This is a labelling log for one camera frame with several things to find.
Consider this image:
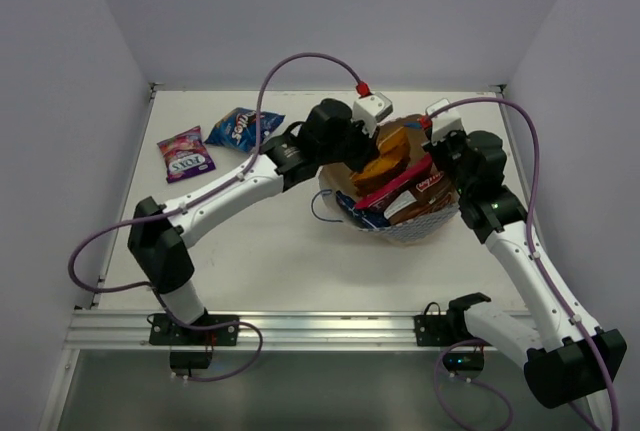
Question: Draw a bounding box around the orange snack packet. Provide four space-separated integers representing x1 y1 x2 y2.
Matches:
350 127 410 197

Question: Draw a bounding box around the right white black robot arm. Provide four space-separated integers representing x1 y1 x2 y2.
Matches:
423 131 627 409

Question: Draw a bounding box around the dark blue snack packet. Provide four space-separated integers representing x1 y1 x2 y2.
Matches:
335 191 390 230

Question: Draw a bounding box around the purple Fox's candy bag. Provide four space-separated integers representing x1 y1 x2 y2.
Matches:
157 126 216 184

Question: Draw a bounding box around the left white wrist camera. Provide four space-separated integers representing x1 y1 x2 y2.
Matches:
352 93 393 137

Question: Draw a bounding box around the brown chocolate snack packet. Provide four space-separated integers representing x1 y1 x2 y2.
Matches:
383 171 455 225

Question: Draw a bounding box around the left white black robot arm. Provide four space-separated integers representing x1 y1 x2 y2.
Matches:
127 94 393 344

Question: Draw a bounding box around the blue Doritos chip bag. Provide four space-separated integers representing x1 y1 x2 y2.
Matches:
204 107 285 153

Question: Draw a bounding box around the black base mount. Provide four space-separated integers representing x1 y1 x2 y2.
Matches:
147 313 239 376
413 301 485 377

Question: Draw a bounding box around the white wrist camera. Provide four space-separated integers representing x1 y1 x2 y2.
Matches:
420 98 464 144
352 93 393 137

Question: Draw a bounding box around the aluminium mounting rail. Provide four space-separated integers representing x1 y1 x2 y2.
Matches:
64 310 418 352

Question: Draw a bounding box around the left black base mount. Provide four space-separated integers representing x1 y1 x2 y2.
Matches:
147 313 239 376

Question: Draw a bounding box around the pink snack packet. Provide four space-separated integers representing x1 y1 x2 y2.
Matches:
355 154 433 213

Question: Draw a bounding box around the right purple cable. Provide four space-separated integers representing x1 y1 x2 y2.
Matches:
433 98 621 431

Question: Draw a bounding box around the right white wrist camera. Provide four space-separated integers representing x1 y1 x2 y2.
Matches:
420 98 464 144

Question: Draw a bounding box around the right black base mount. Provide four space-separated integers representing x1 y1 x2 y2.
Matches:
413 301 485 377

